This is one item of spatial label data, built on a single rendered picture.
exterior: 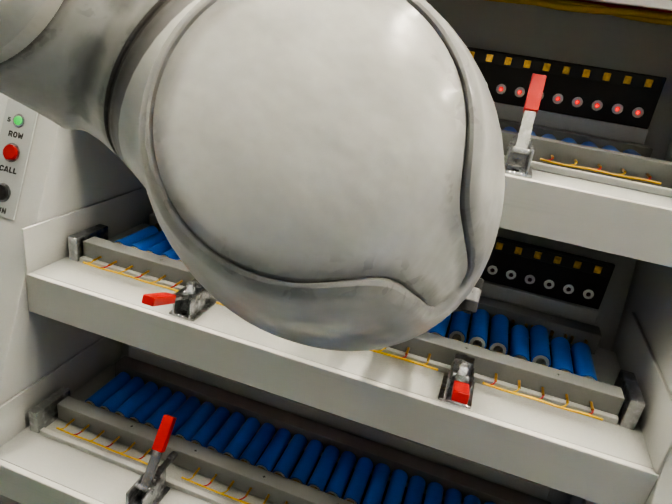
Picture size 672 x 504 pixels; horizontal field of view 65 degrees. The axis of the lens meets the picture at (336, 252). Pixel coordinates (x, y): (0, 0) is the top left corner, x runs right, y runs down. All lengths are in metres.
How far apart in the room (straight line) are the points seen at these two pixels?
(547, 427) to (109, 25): 0.43
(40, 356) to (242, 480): 0.27
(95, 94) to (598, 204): 0.38
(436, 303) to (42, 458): 0.57
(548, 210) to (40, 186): 0.49
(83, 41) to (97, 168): 0.48
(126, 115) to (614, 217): 0.38
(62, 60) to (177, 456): 0.50
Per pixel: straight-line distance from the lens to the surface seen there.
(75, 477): 0.66
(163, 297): 0.49
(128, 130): 0.20
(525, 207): 0.47
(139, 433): 0.66
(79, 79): 0.21
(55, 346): 0.71
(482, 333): 0.56
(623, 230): 0.48
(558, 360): 0.56
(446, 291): 0.16
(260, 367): 0.51
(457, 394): 0.41
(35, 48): 0.21
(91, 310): 0.59
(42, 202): 0.63
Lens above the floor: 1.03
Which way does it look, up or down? 2 degrees down
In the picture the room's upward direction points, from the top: 14 degrees clockwise
